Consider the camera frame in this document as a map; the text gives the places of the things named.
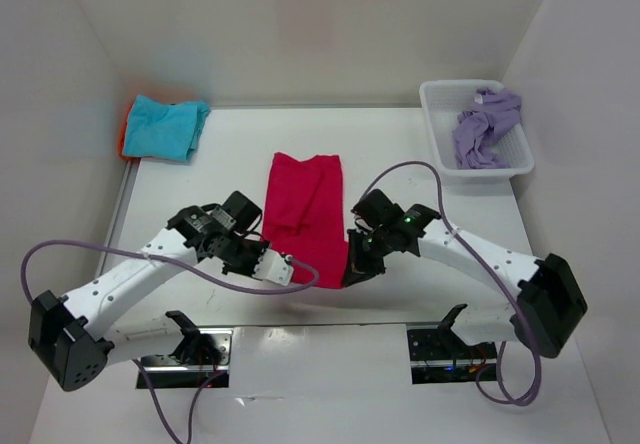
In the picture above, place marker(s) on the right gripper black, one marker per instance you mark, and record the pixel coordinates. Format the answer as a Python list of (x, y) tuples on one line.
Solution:
[(358, 267)]

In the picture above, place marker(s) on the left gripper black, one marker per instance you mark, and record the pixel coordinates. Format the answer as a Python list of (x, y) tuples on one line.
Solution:
[(249, 270)]

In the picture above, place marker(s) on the magenta t shirt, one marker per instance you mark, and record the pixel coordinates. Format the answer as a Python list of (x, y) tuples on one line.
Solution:
[(304, 214)]

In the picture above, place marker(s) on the cyan t shirt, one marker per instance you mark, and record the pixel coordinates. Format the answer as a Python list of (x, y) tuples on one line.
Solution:
[(165, 131)]

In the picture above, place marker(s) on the orange t shirt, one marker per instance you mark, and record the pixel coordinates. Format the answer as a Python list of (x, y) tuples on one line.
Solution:
[(122, 135)]

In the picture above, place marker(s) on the lavender t shirt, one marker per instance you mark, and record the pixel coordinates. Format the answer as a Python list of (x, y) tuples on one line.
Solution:
[(489, 118)]

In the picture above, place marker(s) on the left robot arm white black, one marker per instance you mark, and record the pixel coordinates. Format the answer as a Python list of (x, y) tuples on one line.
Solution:
[(75, 335)]

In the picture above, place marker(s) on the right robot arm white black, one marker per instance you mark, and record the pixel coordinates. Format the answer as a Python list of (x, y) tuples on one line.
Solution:
[(544, 301)]

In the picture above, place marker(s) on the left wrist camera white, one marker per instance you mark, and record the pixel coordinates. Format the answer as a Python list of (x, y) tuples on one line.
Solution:
[(274, 267)]

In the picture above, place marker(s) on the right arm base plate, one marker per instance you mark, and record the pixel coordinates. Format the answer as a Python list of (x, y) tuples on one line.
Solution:
[(437, 356)]

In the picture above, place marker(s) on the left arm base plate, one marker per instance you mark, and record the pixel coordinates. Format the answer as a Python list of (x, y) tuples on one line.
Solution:
[(206, 362)]

